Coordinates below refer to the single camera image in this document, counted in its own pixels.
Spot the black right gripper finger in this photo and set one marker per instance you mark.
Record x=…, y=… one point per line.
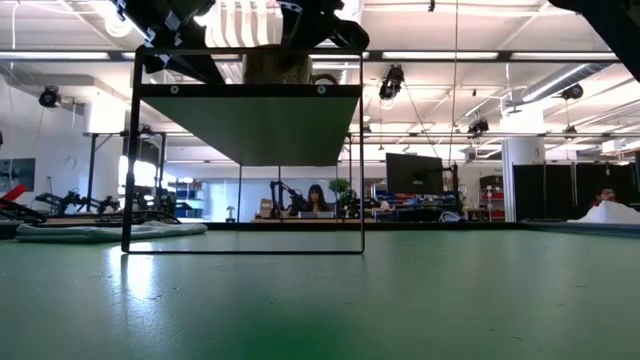
x=300, y=37
x=350, y=36

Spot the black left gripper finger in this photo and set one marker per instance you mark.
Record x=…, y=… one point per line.
x=195, y=70

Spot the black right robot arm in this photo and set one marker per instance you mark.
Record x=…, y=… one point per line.
x=610, y=25

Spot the background black robot arm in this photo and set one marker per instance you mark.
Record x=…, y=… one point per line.
x=75, y=201
x=287, y=197

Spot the green potted plant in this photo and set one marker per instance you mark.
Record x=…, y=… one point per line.
x=340, y=187

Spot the black monitor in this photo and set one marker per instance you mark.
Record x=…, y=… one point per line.
x=414, y=174

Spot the person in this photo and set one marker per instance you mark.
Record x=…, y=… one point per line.
x=316, y=199
x=605, y=195

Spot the light green folded cloth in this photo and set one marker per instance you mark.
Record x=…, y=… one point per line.
x=110, y=232

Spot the white column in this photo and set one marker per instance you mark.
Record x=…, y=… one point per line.
x=522, y=165

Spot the red object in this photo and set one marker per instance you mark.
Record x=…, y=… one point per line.
x=14, y=192

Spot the green table mat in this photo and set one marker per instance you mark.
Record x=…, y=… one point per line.
x=350, y=300

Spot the black partition curtain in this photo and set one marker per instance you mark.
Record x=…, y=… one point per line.
x=575, y=190

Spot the white crumpled cloth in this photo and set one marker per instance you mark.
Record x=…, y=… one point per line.
x=607, y=212

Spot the black ceiling camera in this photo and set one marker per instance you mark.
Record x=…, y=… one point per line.
x=49, y=96
x=391, y=82
x=478, y=127
x=572, y=92

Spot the black metal table frame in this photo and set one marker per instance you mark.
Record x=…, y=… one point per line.
x=450, y=226

